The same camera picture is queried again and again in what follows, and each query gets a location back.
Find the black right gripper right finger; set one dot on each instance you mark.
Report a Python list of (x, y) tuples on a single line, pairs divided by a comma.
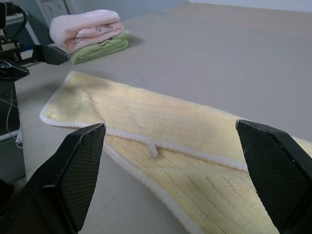
[(275, 175)]

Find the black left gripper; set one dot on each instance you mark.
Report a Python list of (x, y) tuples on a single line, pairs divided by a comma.
[(12, 47)]

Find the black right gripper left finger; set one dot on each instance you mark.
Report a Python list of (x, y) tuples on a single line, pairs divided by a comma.
[(61, 185)]

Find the yellow towel with white trim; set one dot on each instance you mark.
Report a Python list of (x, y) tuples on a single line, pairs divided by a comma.
[(170, 122)]

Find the folded pink towel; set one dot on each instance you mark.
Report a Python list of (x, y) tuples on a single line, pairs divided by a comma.
[(80, 26)]

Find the folded green towel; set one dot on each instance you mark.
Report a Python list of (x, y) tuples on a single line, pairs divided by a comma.
[(102, 50)]

